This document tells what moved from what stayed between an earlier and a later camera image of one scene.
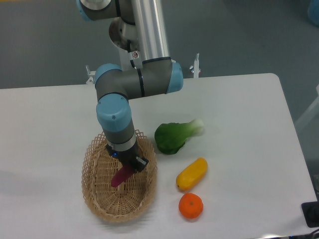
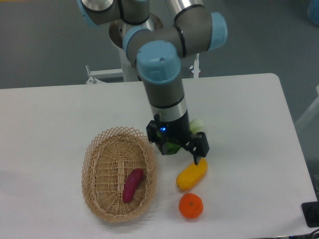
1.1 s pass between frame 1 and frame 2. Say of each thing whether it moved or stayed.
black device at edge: stayed
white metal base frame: stayed
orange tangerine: stayed
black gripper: moved
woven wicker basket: stayed
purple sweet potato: moved
